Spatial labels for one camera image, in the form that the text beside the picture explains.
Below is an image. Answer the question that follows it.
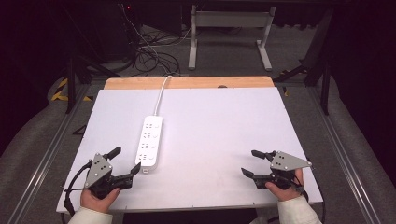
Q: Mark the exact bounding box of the person's left hand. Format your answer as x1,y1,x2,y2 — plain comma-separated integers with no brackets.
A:
79,187,121,215

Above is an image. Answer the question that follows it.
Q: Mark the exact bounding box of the black metal stand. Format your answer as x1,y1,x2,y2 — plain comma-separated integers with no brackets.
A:
273,8,333,117
63,55,123,115

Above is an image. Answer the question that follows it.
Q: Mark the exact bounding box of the thin white floor cable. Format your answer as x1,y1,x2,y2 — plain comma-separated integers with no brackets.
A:
121,3,166,64

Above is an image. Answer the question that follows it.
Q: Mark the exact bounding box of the tangle of black floor cables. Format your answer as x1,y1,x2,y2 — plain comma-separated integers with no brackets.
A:
132,27,182,77

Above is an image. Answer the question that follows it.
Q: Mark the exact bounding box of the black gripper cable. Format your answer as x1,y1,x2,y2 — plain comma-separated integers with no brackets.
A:
299,182,328,224
63,160,94,217

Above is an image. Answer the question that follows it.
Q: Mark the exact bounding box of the yellow black hazard tape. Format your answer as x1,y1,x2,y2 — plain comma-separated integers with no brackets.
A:
50,77,94,103

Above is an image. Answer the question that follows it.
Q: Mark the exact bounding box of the white board table cover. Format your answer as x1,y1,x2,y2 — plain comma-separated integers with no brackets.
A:
55,86,324,215

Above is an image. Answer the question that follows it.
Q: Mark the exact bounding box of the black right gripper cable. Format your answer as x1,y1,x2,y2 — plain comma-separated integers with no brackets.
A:
299,182,328,224

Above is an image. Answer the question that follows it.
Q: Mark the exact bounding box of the person's right hand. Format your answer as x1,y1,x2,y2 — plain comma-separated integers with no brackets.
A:
264,168,305,203

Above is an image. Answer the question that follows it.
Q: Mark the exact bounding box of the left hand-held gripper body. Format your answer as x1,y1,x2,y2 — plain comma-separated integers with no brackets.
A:
83,152,134,201

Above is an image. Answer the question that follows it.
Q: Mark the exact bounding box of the aluminium floor rail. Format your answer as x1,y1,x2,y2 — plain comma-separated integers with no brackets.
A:
6,83,93,224
305,86,383,224

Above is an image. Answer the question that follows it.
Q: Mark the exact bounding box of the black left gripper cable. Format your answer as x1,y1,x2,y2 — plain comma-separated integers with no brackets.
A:
63,160,94,217

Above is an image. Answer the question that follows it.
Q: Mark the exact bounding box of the white power strip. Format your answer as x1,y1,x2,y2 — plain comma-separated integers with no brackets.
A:
134,115,164,175

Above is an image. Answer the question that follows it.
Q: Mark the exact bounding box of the white power strip cable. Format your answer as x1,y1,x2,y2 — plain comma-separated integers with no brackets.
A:
152,75,174,118

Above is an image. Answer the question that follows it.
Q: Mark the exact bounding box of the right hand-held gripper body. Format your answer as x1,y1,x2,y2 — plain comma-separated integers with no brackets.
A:
253,149,313,191

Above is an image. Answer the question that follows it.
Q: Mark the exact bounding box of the white metal desk frame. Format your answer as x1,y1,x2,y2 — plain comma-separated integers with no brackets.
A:
187,4,277,72

